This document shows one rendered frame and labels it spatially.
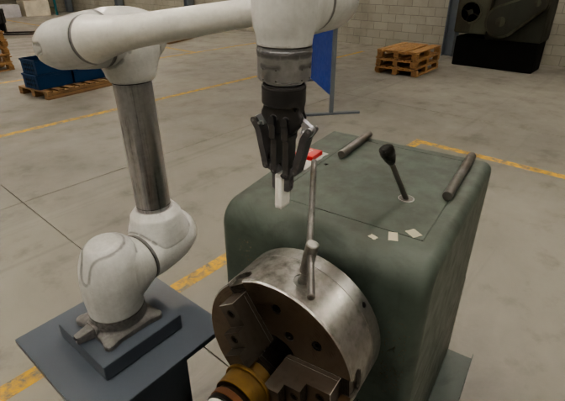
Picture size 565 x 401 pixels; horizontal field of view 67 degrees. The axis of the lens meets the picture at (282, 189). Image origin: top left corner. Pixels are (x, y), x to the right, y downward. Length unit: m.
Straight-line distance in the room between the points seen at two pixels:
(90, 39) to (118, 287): 0.63
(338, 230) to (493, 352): 1.78
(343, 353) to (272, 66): 0.47
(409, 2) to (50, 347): 11.04
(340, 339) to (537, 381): 1.83
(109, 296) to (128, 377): 0.23
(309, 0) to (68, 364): 1.13
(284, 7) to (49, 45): 0.56
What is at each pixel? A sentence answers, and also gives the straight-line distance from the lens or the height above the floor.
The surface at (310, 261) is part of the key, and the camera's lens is 0.69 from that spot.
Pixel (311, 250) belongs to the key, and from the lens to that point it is 0.69.
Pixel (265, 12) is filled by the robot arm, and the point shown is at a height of 1.66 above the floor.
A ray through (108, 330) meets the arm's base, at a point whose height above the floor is 0.83.
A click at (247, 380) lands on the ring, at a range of 0.76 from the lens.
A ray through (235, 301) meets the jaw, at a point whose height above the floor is 1.20.
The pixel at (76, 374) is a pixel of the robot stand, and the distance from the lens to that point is 1.36.
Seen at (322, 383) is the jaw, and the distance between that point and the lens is 0.77.
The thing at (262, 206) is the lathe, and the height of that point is 1.25.
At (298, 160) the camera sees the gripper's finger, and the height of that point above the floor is 1.42.
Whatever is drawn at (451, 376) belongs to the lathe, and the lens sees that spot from 1.61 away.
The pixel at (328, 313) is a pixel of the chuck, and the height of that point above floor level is 1.21.
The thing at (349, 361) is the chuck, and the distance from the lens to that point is 0.75.
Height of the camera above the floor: 1.71
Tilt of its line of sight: 27 degrees down
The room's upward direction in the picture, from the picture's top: straight up
